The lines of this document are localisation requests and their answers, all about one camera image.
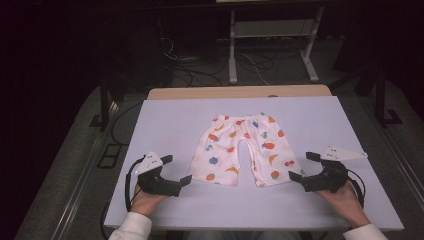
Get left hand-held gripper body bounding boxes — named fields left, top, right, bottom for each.
left=134, top=150, right=183, bottom=198

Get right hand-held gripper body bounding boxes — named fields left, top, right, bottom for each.
left=301, top=145, right=369, bottom=194

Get white fruit print pants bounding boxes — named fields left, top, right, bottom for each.
left=187, top=113, right=305, bottom=188

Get person's left hand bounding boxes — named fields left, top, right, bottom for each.
left=129, top=184, right=170, bottom=217

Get person's right hand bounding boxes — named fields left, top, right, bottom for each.
left=314, top=181, right=371, bottom=230

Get black metal stand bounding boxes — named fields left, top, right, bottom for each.
left=373, top=65, right=404, bottom=128
left=88, top=75, right=122, bottom=132

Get wooden table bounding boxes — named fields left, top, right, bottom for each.
left=147, top=84, right=333, bottom=101

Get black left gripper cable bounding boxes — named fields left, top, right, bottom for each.
left=124, top=154, right=148, bottom=213

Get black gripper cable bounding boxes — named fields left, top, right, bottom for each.
left=124, top=154, right=148, bottom=213
left=346, top=168, right=367, bottom=210

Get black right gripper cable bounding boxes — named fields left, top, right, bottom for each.
left=346, top=168, right=367, bottom=210

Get black floor hatch frame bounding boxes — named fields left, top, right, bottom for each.
left=96, top=143, right=123, bottom=170

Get black floor cable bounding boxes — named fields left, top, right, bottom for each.
left=110, top=101, right=144, bottom=146

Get tangle of floor cables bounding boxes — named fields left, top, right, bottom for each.
left=159, top=35, right=271, bottom=88

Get white metal desk frame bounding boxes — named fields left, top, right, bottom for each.
left=227, top=5, right=326, bottom=85

